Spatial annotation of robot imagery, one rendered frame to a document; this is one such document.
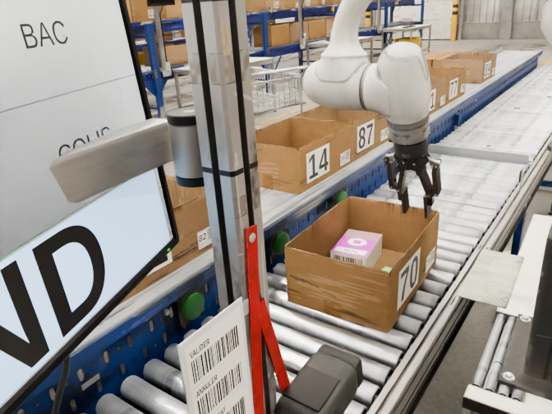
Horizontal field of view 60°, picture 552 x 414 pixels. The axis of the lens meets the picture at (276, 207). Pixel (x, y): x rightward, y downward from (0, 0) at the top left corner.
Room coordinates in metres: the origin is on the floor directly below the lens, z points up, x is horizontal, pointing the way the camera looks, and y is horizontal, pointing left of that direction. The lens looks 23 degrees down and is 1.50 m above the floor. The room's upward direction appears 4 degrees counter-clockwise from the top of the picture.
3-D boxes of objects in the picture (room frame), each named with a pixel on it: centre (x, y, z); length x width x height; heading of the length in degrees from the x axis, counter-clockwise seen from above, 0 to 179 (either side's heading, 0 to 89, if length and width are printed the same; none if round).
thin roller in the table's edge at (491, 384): (0.87, -0.49, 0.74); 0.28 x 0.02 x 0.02; 145
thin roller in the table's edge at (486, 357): (0.88, -0.47, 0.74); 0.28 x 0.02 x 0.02; 145
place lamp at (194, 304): (1.03, 0.22, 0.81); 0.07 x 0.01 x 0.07; 143
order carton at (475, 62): (3.69, -1.51, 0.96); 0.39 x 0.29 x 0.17; 143
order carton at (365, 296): (1.19, -0.24, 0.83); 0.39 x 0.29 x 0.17; 145
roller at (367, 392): (0.92, 0.01, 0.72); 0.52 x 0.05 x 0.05; 53
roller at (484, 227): (1.65, -0.54, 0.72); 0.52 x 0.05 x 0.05; 53
